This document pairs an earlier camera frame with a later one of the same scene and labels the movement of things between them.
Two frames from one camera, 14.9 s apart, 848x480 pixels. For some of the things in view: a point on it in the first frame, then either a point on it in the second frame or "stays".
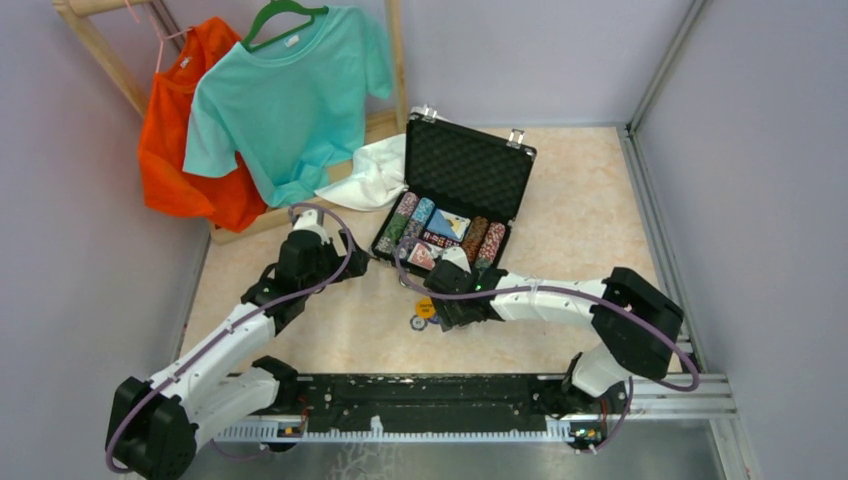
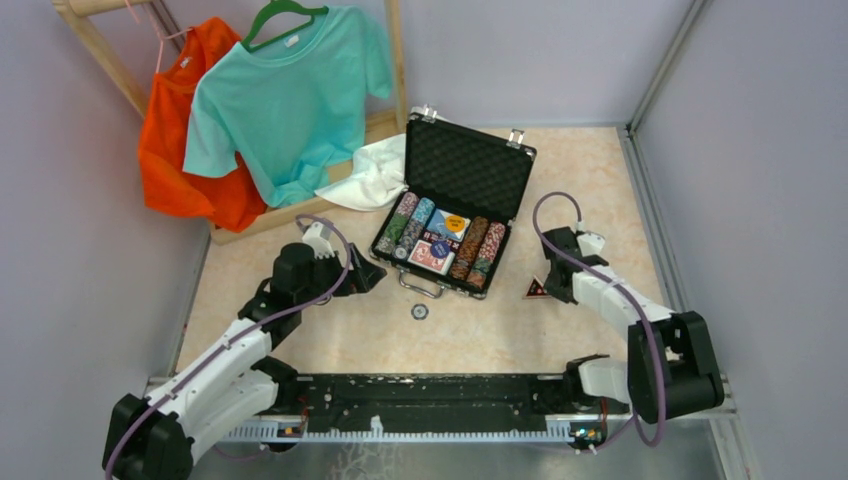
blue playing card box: x=448 y=225 stays
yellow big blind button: x=425 y=308 to x=455 y=223
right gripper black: x=448 y=315 to x=557 y=294
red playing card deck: x=422 y=255 stays
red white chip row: x=490 y=243 stays
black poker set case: x=461 y=190 stays
